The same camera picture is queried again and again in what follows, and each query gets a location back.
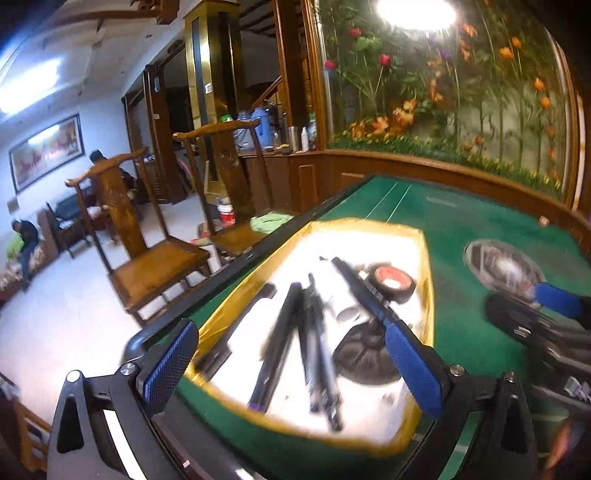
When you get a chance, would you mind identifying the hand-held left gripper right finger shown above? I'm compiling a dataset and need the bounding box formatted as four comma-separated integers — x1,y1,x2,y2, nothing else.
384,322,541,480

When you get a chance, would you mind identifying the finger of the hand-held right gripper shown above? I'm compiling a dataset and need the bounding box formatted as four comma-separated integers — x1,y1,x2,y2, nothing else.
531,282,591,320

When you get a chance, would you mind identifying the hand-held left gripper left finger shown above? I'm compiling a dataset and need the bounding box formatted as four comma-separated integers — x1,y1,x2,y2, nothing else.
46,318,200,480

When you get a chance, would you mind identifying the black round disc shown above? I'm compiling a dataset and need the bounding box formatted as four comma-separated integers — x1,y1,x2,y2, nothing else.
332,318,407,387

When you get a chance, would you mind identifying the tape roll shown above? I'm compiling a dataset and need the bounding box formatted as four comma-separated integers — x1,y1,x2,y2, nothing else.
369,265,417,304

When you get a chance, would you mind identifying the white bottle red label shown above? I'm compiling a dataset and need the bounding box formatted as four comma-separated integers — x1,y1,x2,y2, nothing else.
323,265,365,325

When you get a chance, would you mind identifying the black marker purple tip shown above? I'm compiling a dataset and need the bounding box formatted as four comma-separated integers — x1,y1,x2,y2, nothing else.
247,282,305,414

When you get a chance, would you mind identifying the white foam box yellow tape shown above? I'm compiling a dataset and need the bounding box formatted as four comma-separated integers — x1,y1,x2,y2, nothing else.
178,217,437,457

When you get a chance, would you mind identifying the round dice panel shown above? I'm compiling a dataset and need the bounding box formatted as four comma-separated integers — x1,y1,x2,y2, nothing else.
463,239,548,301

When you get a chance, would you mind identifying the wooden chair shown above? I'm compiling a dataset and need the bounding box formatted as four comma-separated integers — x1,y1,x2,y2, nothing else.
65,148,213,326
173,119,301,259

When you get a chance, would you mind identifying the red and white bucket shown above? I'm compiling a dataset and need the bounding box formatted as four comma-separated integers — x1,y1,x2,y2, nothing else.
216,198,236,228

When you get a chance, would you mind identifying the green cloth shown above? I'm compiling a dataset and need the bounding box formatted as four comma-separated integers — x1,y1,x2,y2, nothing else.
249,212,296,234

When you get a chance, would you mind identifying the dark wooden bench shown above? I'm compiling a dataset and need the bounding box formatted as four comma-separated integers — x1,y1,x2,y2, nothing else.
45,194,93,260

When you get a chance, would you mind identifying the artificial flower display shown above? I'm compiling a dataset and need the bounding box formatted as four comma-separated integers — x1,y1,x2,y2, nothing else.
318,0,578,200

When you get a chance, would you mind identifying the blue thermos jug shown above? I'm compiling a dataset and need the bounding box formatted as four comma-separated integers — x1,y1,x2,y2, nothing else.
250,107,273,148

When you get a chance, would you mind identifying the gold mirrored pillar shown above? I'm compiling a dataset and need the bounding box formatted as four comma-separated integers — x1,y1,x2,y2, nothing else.
184,2,243,134

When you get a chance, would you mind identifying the framed wall painting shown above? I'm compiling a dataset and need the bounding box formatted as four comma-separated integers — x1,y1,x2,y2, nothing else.
9,113,86,195

